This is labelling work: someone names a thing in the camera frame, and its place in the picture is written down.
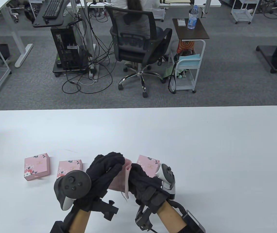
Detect white desk with metal legs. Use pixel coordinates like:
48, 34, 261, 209
70, 0, 221, 82

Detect person's left forearm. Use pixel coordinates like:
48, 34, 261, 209
69, 209, 91, 233

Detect brown side table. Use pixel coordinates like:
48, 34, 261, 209
172, 18, 210, 40

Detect pink floral jewelry box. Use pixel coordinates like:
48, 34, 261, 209
56, 159, 83, 180
24, 153, 50, 182
136, 155, 160, 177

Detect black floor cables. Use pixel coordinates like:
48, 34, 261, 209
62, 15, 116, 94

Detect black keyboard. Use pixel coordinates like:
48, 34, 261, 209
42, 0, 63, 19

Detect black computer tower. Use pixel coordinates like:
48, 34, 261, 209
50, 25, 86, 71

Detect green bag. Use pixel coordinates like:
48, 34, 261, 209
164, 65, 177, 78

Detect person's right forearm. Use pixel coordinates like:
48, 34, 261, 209
157, 201, 187, 233

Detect white chair base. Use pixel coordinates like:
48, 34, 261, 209
0, 12, 20, 24

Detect black labelled wrist sensor box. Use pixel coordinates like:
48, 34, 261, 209
182, 210, 206, 233

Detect black VR controller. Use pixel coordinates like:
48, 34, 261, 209
54, 171, 92, 211
155, 164, 177, 200

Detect black mesh office chair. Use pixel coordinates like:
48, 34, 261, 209
104, 5, 173, 98

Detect light blue folder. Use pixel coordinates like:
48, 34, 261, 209
178, 54, 201, 67

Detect black backpack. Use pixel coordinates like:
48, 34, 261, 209
24, 0, 39, 24

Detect person's left hand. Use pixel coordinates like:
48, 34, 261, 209
74, 152, 125, 211

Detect person's right hand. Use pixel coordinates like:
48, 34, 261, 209
128, 164, 170, 214

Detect orange patterned bag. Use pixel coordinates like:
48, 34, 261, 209
177, 40, 196, 54

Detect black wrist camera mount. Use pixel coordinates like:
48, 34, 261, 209
93, 198, 119, 221
135, 205, 153, 231

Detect black keyboard tray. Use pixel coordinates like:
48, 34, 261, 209
33, 0, 71, 28

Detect black wheeled computer platform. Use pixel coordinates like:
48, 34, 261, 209
53, 53, 90, 77

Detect clear water bottle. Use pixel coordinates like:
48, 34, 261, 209
187, 5, 199, 29

